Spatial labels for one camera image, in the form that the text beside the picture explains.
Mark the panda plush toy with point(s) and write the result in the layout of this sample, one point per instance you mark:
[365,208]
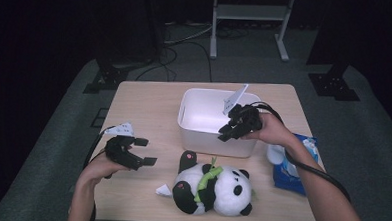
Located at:
[227,192]

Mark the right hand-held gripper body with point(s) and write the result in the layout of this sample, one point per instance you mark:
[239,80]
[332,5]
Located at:
[247,121]

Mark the blue wet wipes pack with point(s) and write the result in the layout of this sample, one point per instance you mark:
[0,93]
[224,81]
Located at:
[284,177]

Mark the person's left hand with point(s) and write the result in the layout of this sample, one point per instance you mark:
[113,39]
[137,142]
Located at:
[98,171]

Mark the dark floor plate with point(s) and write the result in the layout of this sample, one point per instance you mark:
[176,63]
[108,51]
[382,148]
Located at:
[99,118]

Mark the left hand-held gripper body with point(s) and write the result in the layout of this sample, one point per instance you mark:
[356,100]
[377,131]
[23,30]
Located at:
[120,154]

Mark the black stand base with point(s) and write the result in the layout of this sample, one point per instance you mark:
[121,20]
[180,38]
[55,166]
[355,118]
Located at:
[108,76]
[333,86]

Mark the white plastic bin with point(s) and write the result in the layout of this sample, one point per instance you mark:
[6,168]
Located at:
[200,114]

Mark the person's right hand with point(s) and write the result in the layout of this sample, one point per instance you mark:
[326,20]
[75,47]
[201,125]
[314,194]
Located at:
[274,132]

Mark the white metal stand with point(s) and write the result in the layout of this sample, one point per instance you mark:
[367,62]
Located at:
[251,12]

